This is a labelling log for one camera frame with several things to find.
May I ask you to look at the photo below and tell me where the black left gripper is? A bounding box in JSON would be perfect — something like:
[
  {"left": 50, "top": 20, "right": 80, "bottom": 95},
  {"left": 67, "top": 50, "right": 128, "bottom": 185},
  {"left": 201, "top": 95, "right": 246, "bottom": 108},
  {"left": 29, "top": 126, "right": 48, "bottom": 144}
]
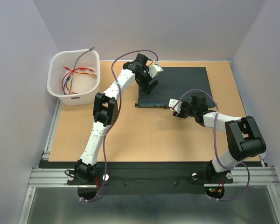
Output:
[{"left": 135, "top": 65, "right": 158, "bottom": 94}]

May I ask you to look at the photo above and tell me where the grey cable in basket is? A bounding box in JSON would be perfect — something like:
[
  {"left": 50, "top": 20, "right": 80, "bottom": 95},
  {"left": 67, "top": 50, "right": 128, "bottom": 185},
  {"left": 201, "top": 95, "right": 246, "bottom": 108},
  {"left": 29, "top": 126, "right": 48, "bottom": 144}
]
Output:
[{"left": 73, "top": 46, "right": 96, "bottom": 70}]

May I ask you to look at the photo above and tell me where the aluminium frame rail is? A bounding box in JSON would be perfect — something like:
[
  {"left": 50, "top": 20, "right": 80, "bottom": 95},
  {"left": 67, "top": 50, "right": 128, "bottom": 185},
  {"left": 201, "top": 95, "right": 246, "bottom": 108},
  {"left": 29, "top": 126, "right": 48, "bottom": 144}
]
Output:
[{"left": 28, "top": 167, "right": 280, "bottom": 188}]

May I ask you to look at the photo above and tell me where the red cable in basket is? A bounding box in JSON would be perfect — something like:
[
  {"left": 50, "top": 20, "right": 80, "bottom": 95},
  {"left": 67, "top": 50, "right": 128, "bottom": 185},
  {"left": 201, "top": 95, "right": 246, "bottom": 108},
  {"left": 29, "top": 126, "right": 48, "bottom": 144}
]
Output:
[{"left": 70, "top": 67, "right": 95, "bottom": 73}]

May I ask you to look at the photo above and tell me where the blue cable in basket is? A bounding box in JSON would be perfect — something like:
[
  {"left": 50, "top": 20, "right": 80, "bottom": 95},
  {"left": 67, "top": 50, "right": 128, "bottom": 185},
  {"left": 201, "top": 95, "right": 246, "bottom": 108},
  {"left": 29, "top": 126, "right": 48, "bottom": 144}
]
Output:
[{"left": 63, "top": 74, "right": 72, "bottom": 96}]

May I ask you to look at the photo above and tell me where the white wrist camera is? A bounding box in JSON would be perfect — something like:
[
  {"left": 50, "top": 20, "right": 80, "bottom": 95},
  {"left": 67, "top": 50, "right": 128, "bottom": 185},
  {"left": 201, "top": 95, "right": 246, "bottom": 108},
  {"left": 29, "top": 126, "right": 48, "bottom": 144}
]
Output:
[
  {"left": 168, "top": 99, "right": 182, "bottom": 113},
  {"left": 148, "top": 61, "right": 163, "bottom": 78}
]

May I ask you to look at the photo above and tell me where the red patch cable looped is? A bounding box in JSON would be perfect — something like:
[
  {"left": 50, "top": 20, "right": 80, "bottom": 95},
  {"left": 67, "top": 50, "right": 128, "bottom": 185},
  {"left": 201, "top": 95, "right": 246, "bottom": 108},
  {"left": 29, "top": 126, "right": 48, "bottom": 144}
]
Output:
[{"left": 61, "top": 65, "right": 84, "bottom": 95}]

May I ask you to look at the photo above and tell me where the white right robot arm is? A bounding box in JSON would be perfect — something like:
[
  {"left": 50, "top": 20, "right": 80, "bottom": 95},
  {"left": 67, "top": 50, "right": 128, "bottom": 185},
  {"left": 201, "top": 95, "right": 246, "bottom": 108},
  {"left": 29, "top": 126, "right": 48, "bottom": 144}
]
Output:
[{"left": 169, "top": 89, "right": 266, "bottom": 182}]

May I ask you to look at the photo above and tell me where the yellow patch cable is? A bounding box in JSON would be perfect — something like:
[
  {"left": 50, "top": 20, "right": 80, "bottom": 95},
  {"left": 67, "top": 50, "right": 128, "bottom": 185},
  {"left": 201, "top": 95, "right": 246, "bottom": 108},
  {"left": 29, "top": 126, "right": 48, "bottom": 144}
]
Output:
[{"left": 69, "top": 71, "right": 98, "bottom": 94}]

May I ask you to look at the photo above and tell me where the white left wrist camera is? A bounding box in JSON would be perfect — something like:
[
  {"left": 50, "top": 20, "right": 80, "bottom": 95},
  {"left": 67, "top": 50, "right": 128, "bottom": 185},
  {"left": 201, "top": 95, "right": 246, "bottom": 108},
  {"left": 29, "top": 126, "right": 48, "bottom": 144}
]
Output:
[{"left": 148, "top": 61, "right": 163, "bottom": 78}]

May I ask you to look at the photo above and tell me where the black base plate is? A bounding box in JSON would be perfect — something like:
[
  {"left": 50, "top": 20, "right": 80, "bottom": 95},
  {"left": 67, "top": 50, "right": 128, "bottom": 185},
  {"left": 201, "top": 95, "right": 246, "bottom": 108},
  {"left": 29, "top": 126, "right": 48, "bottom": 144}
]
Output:
[{"left": 38, "top": 161, "right": 262, "bottom": 196}]

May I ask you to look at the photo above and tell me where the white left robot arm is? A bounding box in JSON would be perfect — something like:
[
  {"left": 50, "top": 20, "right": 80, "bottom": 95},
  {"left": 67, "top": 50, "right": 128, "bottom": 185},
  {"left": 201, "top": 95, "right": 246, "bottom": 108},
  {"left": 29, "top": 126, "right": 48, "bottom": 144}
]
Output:
[{"left": 74, "top": 53, "right": 163, "bottom": 184}]

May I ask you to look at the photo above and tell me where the dark blue network switch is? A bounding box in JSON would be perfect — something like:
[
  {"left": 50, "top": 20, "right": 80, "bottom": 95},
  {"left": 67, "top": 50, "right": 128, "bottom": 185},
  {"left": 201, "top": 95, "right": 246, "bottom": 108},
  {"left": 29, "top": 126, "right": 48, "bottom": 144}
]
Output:
[{"left": 135, "top": 67, "right": 212, "bottom": 108}]

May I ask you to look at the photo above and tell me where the white plastic basket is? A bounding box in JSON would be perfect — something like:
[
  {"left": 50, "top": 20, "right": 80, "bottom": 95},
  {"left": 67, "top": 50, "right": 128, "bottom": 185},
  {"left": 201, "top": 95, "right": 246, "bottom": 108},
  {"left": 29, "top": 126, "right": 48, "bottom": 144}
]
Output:
[{"left": 47, "top": 49, "right": 100, "bottom": 106}]

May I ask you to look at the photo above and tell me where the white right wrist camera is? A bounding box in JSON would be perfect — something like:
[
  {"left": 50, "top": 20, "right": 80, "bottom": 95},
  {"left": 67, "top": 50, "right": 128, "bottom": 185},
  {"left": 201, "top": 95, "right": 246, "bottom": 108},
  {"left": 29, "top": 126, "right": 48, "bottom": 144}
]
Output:
[{"left": 168, "top": 99, "right": 182, "bottom": 113}]

